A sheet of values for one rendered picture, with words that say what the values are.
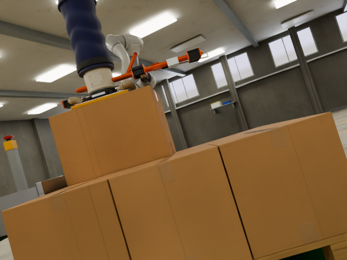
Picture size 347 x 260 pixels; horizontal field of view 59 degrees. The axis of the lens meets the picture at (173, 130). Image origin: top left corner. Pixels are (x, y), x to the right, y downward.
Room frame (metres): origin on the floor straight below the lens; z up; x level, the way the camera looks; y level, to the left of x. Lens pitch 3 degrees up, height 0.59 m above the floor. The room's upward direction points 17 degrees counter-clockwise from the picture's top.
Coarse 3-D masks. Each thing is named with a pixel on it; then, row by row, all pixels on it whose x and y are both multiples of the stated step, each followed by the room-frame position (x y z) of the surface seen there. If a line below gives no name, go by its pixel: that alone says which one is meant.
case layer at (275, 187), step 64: (256, 128) 1.75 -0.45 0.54; (320, 128) 1.04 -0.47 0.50; (64, 192) 1.08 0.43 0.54; (128, 192) 1.07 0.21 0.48; (192, 192) 1.06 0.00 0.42; (256, 192) 1.05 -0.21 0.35; (320, 192) 1.04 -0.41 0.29; (64, 256) 1.08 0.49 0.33; (128, 256) 1.07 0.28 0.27; (192, 256) 1.06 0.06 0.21; (256, 256) 1.06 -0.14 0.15
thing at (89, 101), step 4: (112, 92) 1.76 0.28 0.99; (116, 92) 1.73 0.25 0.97; (120, 92) 1.73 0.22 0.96; (124, 92) 1.72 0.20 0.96; (104, 96) 1.73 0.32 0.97; (108, 96) 1.73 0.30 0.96; (112, 96) 1.73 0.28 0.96; (88, 100) 1.77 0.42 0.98; (92, 100) 1.73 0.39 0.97; (96, 100) 1.73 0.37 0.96; (100, 100) 1.73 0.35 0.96; (76, 104) 1.75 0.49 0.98; (80, 104) 1.73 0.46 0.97; (84, 104) 1.73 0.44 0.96; (88, 104) 1.73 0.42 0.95; (72, 108) 1.74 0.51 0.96
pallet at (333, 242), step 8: (320, 240) 1.05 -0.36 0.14; (328, 240) 1.04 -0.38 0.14; (336, 240) 1.04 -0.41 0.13; (344, 240) 1.04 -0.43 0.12; (296, 248) 1.05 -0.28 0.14; (304, 248) 1.05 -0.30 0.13; (312, 248) 1.05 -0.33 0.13; (328, 248) 1.07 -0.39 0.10; (336, 248) 1.04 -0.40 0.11; (344, 248) 1.04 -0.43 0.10; (264, 256) 1.05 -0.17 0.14; (272, 256) 1.05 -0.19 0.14; (280, 256) 1.05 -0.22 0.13; (288, 256) 1.05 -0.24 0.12; (328, 256) 1.10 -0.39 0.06; (336, 256) 1.04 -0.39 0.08; (344, 256) 1.04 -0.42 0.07
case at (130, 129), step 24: (120, 96) 1.67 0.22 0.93; (144, 96) 1.66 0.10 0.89; (72, 120) 1.69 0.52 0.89; (96, 120) 1.69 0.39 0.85; (120, 120) 1.68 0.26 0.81; (144, 120) 1.67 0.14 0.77; (72, 144) 1.70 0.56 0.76; (96, 144) 1.69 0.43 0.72; (120, 144) 1.68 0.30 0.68; (144, 144) 1.67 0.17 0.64; (168, 144) 1.71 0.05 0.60; (72, 168) 1.70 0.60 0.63; (96, 168) 1.69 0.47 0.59; (120, 168) 1.68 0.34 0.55
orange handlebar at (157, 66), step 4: (184, 56) 1.83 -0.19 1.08; (180, 60) 1.87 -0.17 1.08; (184, 60) 1.87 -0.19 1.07; (152, 64) 1.83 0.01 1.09; (156, 64) 1.83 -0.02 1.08; (160, 64) 1.83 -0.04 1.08; (164, 64) 1.84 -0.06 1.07; (148, 68) 1.83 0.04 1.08; (152, 68) 1.84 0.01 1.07; (156, 68) 1.84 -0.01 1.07; (160, 68) 1.87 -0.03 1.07; (116, 76) 1.84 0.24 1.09; (120, 76) 1.84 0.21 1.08; (124, 76) 1.84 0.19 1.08; (132, 76) 1.88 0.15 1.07; (112, 80) 1.85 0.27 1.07; (116, 80) 1.88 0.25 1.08; (120, 80) 1.89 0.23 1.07; (80, 88) 1.85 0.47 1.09; (84, 88) 1.85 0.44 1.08; (76, 92) 1.87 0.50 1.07; (80, 92) 1.89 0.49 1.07
